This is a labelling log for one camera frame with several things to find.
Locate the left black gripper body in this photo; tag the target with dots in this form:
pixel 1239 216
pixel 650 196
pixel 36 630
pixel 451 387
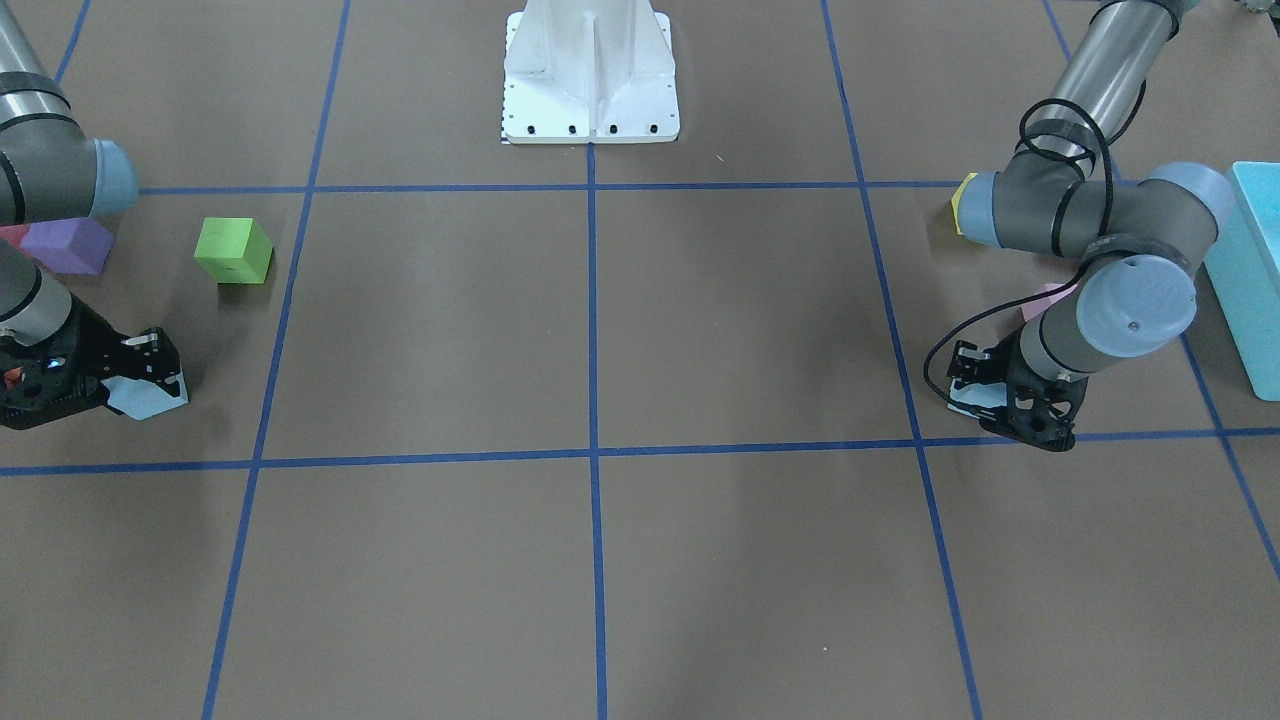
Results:
pixel 1003 362

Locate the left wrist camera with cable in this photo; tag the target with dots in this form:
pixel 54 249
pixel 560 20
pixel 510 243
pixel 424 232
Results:
pixel 1064 133

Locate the brown paper table mat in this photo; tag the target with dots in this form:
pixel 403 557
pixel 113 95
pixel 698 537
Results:
pixel 632 432

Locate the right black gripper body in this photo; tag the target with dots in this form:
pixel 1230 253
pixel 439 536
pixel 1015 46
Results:
pixel 96 352

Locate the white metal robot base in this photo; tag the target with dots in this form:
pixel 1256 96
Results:
pixel 579 72

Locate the pink foam block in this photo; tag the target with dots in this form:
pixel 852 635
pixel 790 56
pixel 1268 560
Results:
pixel 1045 297

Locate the yellow foam block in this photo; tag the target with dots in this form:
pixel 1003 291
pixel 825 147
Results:
pixel 956 202

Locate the green foam block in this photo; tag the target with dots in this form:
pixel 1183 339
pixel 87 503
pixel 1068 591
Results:
pixel 234 250

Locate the light blue block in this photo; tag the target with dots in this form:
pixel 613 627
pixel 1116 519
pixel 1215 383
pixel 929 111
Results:
pixel 140 400
pixel 976 399

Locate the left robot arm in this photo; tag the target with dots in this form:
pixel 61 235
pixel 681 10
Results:
pixel 1137 249

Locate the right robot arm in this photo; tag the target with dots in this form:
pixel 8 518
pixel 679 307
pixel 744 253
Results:
pixel 50 170

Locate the turquoise foam box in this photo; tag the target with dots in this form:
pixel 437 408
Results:
pixel 1244 272

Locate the purple block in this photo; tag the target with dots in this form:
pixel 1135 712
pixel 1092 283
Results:
pixel 77 246

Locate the maroon block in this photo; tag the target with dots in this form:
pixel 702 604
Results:
pixel 14 234

